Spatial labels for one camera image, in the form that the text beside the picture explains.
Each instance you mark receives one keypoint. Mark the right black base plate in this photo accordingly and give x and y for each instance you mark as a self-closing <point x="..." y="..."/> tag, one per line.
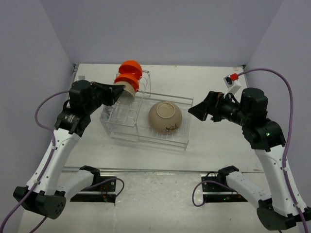
<point x="213" y="193"/>

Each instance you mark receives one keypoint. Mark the large beige ceramic bowl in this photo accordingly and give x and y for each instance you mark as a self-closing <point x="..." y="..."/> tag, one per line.
<point x="165" y="117"/>

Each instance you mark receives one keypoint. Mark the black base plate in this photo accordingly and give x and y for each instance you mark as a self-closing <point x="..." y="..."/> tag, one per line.
<point x="104" y="193"/>
<point x="213" y="193"/>

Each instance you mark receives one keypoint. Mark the white wire dish rack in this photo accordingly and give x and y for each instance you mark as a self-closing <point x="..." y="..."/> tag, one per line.
<point x="130" y="122"/>

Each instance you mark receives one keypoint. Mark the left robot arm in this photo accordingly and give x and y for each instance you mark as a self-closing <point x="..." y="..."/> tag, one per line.
<point x="43" y="194"/>

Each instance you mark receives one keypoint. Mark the orange plastic bowl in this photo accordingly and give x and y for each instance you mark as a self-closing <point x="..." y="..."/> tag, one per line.
<point x="132" y="67"/>
<point x="129" y="78"/>

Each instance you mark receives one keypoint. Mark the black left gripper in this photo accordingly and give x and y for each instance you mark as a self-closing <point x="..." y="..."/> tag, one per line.
<point x="112" y="92"/>

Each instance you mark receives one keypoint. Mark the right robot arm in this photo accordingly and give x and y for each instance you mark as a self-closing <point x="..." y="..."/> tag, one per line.
<point x="282" y="207"/>

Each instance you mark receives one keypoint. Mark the orange plastic bowl front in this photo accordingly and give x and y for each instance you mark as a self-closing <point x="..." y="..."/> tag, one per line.
<point x="129" y="78"/>

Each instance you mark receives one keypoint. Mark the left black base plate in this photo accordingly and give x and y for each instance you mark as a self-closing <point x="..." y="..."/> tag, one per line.
<point x="104" y="193"/>

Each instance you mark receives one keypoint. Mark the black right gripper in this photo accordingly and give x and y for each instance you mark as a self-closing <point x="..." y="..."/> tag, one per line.
<point x="211" y="105"/>

